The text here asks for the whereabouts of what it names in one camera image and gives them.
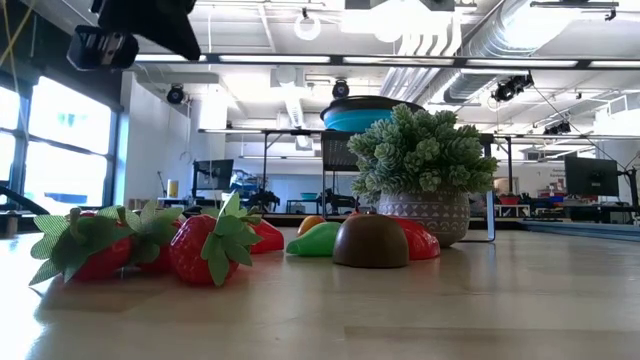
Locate blue collapsible bowl grey rim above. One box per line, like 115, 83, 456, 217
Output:
319, 94, 426, 134

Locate red plastic strawberry green leaves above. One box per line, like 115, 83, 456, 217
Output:
168, 192, 264, 288
117, 199, 186, 275
28, 205, 135, 286

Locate small orange fruit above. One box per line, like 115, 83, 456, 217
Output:
297, 214, 327, 237

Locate large window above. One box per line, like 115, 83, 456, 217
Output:
0, 74, 121, 211

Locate black computer monitor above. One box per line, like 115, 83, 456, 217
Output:
193, 158, 235, 191
564, 156, 620, 197

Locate long LED light bar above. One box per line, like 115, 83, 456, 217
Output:
134, 52, 640, 70

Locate green plant in patterned pot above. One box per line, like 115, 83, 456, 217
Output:
347, 103, 500, 250

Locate red plastic bell pepper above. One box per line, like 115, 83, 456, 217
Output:
389, 215, 442, 261

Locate black workbench frame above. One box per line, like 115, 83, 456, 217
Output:
198, 128, 326, 201

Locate white ceiling ring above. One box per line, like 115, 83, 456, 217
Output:
293, 12, 322, 42

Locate yellow hanging cord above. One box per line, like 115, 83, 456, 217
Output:
0, 0, 36, 66

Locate silver ceiling air duct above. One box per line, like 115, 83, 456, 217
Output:
409, 0, 591, 109

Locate black table frame rails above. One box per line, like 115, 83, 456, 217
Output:
519, 219, 640, 244

